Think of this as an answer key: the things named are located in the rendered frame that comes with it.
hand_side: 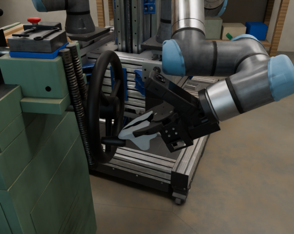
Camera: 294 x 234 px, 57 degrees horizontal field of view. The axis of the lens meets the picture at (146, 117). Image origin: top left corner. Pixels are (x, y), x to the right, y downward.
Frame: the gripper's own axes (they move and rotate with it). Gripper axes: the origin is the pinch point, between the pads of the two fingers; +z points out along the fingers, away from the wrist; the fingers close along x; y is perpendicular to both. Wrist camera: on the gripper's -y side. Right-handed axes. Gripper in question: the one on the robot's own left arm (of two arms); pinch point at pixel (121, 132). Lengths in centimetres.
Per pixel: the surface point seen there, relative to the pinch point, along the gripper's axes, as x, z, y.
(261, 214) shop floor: 53, -10, 99
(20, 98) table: 2.0, 17.5, -16.6
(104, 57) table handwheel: 9.2, -2.1, -14.6
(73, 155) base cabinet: 21.9, 33.3, 11.4
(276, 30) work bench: 282, -81, 92
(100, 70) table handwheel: 4.9, -1.5, -13.1
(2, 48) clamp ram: 9.4, 19.0, -27.6
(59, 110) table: 1.2, 10.5, -10.3
